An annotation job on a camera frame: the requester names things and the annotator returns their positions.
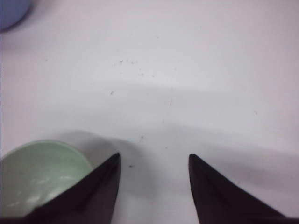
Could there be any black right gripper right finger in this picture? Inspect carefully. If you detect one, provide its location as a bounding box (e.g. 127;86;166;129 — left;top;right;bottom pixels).
188;154;299;224

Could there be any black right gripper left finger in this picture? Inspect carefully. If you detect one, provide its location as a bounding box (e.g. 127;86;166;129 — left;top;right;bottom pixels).
0;153;121;224

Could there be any green bowl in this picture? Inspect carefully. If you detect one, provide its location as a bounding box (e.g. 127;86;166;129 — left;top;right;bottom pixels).
0;140;93;218

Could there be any blue bowl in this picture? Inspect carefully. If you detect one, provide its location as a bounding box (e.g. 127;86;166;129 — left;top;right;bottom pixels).
0;0;32;32

